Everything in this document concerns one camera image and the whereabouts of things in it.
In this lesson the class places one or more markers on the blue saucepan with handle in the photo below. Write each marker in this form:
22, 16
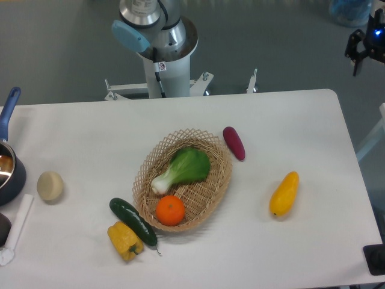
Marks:
13, 173

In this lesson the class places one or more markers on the dark round object left edge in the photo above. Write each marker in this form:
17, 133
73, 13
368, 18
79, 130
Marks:
5, 226

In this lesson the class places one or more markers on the white frame right edge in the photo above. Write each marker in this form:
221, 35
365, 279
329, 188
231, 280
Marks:
372, 138

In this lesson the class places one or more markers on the yellow bell pepper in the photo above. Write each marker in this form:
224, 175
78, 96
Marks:
125, 241

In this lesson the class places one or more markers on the white plastic spatula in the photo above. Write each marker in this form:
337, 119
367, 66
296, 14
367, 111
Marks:
7, 252

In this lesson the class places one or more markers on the yellow mango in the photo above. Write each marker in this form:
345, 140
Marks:
283, 198

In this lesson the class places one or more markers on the green bok choy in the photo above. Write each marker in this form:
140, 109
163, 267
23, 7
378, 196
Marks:
186, 166

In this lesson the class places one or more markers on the purple sweet potato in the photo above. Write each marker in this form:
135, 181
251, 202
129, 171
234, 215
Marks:
234, 142

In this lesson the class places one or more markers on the white metal robot stand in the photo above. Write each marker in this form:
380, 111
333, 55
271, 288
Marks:
197, 87

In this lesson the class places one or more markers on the dark green cucumber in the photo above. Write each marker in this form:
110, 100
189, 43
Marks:
131, 217

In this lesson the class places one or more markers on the orange fruit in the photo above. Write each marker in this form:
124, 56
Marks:
170, 210

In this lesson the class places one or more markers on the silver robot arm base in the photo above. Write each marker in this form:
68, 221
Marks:
165, 41

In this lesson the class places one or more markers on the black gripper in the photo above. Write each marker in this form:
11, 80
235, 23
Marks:
373, 41

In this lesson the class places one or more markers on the black device bottom right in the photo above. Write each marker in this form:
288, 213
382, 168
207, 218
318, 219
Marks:
374, 255

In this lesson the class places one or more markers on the blue translucent container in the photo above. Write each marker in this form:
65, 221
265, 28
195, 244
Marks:
350, 13

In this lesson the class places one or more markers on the woven wicker basket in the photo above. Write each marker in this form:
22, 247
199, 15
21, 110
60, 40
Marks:
200, 199

